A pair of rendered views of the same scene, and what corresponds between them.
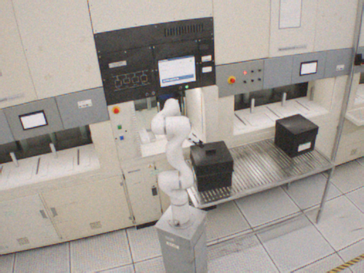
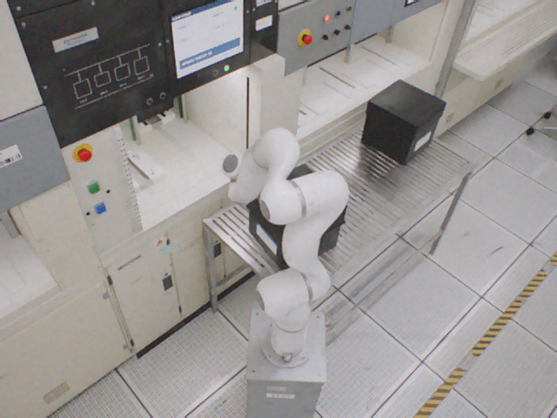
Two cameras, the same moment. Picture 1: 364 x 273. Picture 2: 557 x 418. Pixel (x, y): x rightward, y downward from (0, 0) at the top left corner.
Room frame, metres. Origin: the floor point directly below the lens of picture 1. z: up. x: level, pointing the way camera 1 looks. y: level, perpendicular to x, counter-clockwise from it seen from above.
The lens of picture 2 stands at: (0.79, 0.56, 2.37)
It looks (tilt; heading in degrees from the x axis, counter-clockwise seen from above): 48 degrees down; 328
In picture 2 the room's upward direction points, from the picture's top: 5 degrees clockwise
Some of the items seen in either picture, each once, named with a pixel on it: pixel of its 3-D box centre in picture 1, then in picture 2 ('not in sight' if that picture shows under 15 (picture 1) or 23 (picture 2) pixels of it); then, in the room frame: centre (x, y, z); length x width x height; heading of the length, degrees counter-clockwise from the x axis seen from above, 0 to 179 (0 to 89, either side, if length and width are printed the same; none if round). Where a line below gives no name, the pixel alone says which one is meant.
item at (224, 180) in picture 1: (210, 169); (293, 225); (1.88, -0.21, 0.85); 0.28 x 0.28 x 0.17; 6
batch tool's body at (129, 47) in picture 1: (157, 118); (134, 133); (2.57, 0.22, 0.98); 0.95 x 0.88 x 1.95; 14
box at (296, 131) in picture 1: (295, 135); (401, 122); (2.21, -1.03, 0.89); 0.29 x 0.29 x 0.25; 18
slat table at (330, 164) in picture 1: (252, 195); (339, 239); (2.02, -0.61, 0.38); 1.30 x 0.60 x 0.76; 104
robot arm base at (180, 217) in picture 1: (180, 209); (289, 330); (1.46, 0.05, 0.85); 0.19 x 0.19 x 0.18
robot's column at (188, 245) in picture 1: (185, 251); (281, 386); (1.46, 0.05, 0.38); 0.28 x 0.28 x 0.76; 59
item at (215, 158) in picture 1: (210, 156); (296, 203); (1.88, -0.21, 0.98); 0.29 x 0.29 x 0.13; 6
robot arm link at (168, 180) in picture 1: (173, 186); (284, 300); (1.47, 0.09, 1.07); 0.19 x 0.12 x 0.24; 87
